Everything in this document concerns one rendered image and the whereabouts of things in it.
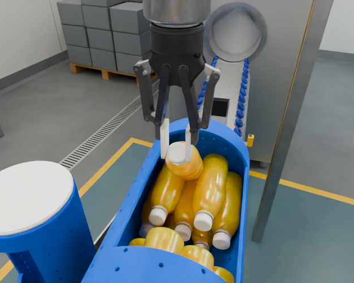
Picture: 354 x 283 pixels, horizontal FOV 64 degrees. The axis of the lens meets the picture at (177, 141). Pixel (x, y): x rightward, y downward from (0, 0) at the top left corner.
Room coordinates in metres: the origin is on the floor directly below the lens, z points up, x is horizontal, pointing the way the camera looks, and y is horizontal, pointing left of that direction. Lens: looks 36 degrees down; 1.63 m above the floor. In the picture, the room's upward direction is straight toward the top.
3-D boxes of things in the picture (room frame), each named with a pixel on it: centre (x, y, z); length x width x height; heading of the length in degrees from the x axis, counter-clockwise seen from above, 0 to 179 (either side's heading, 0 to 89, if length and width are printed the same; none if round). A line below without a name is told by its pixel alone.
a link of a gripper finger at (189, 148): (0.40, -0.02, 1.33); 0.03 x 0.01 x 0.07; 166
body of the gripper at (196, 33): (0.41, 0.00, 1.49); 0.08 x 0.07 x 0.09; 76
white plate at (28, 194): (0.56, 0.44, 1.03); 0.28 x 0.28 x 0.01
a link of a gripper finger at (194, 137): (0.39, -0.04, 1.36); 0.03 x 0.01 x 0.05; 76
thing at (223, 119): (1.05, -0.17, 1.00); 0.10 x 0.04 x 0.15; 76
